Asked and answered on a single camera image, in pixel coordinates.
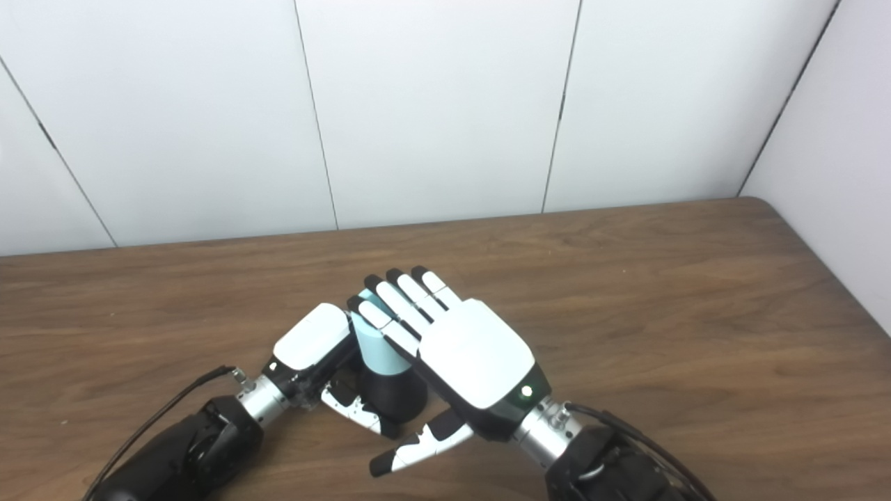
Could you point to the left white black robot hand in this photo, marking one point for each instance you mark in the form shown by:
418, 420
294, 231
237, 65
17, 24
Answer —
310, 341

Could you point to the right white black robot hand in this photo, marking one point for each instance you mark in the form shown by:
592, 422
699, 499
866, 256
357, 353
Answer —
473, 355

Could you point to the black funnel-shaped nozzle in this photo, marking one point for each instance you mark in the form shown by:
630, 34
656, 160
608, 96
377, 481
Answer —
397, 396

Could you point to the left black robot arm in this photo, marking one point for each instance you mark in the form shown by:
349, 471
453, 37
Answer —
188, 452

